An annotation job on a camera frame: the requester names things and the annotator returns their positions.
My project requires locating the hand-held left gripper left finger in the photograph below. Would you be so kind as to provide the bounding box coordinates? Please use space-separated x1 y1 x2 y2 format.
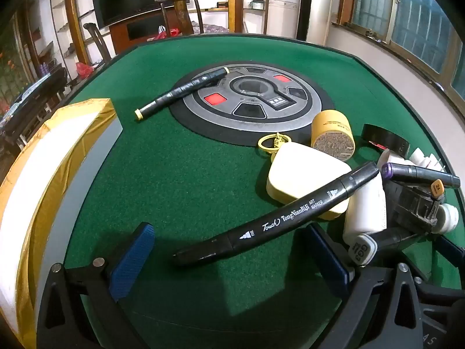
36 222 157 349

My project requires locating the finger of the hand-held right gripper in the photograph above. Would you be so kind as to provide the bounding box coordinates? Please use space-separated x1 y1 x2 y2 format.
434 238 465 262

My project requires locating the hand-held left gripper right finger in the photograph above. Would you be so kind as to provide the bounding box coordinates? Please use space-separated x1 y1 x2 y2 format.
305 222 425 349

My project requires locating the black marker with white print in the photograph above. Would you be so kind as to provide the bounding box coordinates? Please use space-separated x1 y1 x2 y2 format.
172 161 380 267

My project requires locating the cream triangular case with keyring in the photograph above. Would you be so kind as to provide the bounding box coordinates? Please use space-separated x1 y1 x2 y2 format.
257 133 353 222

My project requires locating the yellow cylindrical jar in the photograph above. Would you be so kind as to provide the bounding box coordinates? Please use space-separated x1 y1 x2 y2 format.
310 110 356 162

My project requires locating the black tape roll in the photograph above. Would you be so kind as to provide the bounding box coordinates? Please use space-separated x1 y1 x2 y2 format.
361 124 411 157

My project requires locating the white box with gold tape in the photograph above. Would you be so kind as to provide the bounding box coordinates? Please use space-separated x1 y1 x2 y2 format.
0 98 122 339

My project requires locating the black marker with yellow ends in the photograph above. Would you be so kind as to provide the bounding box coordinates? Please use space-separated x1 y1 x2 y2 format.
134 66 229 120

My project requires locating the black marker with grey cap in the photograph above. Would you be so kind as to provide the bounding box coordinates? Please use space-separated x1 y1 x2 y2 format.
347 227 422 266

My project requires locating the white round bottle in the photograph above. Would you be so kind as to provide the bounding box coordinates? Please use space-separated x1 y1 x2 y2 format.
434 204 460 231

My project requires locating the dark grey device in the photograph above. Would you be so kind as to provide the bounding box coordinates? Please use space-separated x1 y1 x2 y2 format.
385 184 446 231

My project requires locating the tan capped marker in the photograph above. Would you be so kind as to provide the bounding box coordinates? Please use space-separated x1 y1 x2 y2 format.
430 180 447 200

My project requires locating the white plastic case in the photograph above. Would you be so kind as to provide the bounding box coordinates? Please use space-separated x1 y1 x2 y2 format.
343 174 387 248

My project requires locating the black marker with purple band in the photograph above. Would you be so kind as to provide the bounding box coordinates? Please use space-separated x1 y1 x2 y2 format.
381 162 461 190

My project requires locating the white ridged plastic piece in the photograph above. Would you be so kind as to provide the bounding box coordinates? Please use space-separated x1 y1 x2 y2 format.
378 147 446 173

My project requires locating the round grey table centre console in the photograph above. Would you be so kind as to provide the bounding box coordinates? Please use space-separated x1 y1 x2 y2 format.
171 62 334 148

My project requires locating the black long table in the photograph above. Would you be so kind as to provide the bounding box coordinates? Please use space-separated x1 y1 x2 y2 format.
0 69 68 142

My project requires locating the wooden television cabinet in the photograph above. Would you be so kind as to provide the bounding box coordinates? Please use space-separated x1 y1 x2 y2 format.
109 7 191 54

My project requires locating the dark wooden chair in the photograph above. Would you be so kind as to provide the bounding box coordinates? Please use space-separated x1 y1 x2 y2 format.
83 23 113 64

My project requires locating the red bag on cabinet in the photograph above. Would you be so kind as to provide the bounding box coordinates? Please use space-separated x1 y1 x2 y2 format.
155 25 181 39

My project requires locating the barred window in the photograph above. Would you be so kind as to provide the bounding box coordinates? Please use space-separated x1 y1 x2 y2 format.
349 0 465 100

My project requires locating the patterned cushion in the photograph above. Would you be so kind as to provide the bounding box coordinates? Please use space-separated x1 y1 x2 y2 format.
192 21 230 34

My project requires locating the wooden chair with curved top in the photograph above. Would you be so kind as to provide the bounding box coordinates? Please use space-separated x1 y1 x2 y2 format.
154 0 203 38

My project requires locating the flower wall mural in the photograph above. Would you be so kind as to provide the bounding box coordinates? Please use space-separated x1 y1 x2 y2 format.
0 33 24 117

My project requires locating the wall shelf unit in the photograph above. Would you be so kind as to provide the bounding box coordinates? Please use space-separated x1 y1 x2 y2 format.
47 0 93 64

